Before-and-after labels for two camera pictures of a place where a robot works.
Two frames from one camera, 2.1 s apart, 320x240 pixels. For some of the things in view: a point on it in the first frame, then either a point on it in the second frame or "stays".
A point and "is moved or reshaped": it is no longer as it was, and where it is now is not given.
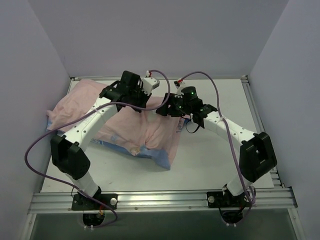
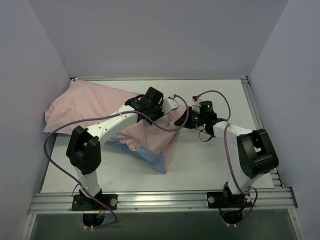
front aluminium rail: [284, 198] stays
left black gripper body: [137, 99] -> [155, 113]
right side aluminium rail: [256, 120] stays
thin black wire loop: [191, 132] -> [202, 131]
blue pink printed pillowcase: [144, 133] is moved or reshaped
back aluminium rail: [167, 78] stays
